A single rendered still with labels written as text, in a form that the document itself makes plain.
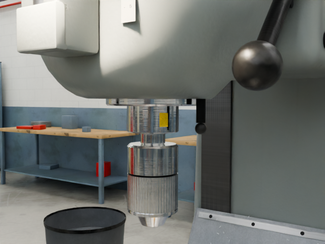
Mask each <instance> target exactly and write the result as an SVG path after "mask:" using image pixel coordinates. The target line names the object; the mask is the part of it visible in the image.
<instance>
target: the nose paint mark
mask: <svg viewBox="0 0 325 244"><path fill-rule="evenodd" d="M160 127H168V113H160Z"/></svg>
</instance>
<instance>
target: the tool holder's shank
mask: <svg viewBox="0 0 325 244"><path fill-rule="evenodd" d="M140 143H141V144H144V145H162V144H164V143H165V134H140Z"/></svg>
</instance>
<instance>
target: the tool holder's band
mask: <svg viewBox="0 0 325 244"><path fill-rule="evenodd" d="M127 155H128V156H132V157H140V158H166V157H173V156H177V155H178V145H177V144H176V143H173V142H165V143H164V144H162V145H144V144H141V143H140V142H132V143H130V144H129V145H128V146H127Z"/></svg>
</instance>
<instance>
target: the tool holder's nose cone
mask: <svg viewBox="0 0 325 244"><path fill-rule="evenodd" d="M167 218H168V216H165V217H154V218H152V217H139V216H138V219H139V221H140V223H141V225H143V226H146V227H159V226H162V225H164V224H165V222H166V220H167Z"/></svg>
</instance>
